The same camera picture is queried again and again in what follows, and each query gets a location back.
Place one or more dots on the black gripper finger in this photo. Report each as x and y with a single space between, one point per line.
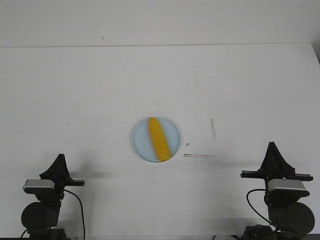
281 166
53 172
64 169
265 163

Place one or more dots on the clear tape strip vertical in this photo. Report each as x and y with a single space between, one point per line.
213 130

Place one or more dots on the light blue round plate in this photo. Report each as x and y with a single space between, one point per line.
142 143

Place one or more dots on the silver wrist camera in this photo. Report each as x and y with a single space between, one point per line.
287 187
33 186

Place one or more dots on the clear tape strip horizontal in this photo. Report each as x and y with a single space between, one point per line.
198 156

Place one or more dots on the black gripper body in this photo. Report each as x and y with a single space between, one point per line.
60 184
262 175

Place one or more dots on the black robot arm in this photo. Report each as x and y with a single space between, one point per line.
288 218
40 218

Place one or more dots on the yellow corn cob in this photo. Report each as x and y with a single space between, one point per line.
158 139

